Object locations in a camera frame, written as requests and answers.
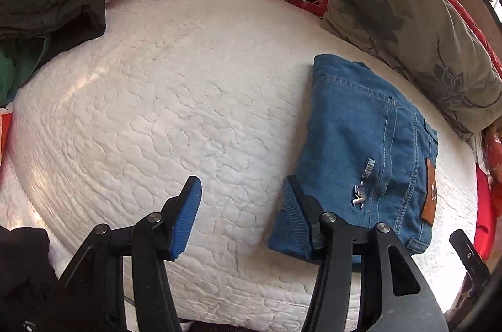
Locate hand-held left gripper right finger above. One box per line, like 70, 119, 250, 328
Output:
279, 175, 450, 332

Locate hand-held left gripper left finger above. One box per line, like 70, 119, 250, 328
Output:
41, 176, 202, 332

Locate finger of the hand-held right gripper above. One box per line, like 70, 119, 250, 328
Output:
449, 229, 492, 290

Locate blue denim pants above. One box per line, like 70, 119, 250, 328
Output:
267, 53, 439, 264

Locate plain red cloth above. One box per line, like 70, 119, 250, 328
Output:
473, 163, 499, 262

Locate cream floral cloth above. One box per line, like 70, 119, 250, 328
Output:
474, 126, 502, 179

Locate white quilted mattress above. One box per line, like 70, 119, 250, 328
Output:
0, 0, 483, 332

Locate grey floral pillow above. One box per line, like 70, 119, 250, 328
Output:
319, 0, 502, 140

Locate green cloth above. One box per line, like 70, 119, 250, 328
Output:
0, 34, 53, 107

